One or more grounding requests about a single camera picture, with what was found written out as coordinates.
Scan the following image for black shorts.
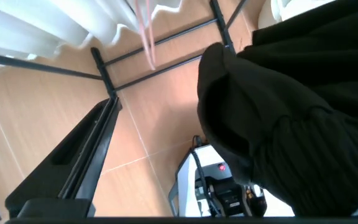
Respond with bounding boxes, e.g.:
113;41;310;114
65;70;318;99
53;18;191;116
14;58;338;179
196;0;358;218

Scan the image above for white garment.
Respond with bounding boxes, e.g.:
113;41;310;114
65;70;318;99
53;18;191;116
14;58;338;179
278;0;337;23

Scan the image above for beige curtain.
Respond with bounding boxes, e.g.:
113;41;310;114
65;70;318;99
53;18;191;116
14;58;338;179
0;0;183;60

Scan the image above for black clothes rack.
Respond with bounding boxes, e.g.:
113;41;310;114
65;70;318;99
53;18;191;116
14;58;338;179
0;0;250;101

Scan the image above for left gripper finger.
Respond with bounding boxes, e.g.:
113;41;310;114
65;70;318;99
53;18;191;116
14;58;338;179
4;96;123;219

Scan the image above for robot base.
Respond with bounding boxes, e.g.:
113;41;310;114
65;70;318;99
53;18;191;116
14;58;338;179
167;134;296;218

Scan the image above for pink clothes hanger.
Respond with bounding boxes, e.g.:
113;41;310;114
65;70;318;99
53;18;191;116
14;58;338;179
133;0;157;72

